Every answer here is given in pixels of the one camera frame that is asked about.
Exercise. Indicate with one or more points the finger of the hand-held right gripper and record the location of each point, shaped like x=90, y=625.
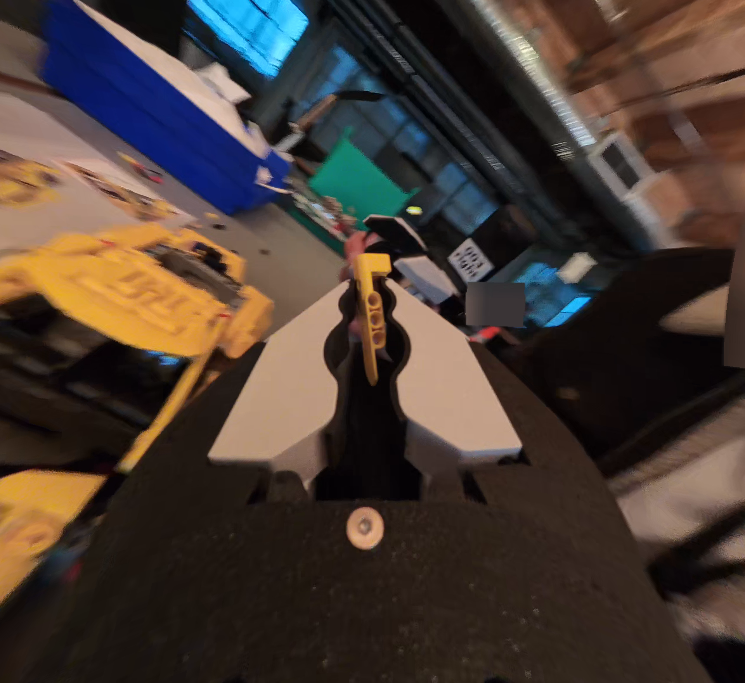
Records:
x=428, y=278
x=410, y=229

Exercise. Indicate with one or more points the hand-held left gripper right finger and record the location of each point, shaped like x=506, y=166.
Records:
x=460, y=398

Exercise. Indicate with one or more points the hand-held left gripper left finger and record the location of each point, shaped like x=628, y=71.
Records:
x=273, y=398

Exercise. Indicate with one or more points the yellow brick door panel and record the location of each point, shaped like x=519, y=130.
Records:
x=372, y=316

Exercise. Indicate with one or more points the yellow brick car model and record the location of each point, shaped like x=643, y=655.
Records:
x=116, y=287

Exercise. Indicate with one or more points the grey desk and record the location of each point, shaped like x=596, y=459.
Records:
x=291, y=264

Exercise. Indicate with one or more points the person's right hand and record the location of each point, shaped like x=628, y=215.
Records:
x=356, y=246

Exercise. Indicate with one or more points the orange striped traffic cone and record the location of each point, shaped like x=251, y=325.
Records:
x=492, y=335

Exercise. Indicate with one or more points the green board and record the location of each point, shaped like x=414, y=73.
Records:
x=355, y=182

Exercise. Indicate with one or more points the crumpled white paper bags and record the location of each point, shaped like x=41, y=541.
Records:
x=192, y=95

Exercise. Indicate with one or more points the scattered small brick pins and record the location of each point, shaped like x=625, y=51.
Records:
x=142, y=168

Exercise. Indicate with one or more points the open instruction booklet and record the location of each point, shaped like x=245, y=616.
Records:
x=58, y=212

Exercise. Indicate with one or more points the blue storage bin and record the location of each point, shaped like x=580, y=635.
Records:
x=145, y=107

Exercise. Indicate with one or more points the silver ventilation duct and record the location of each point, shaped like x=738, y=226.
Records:
x=524, y=66

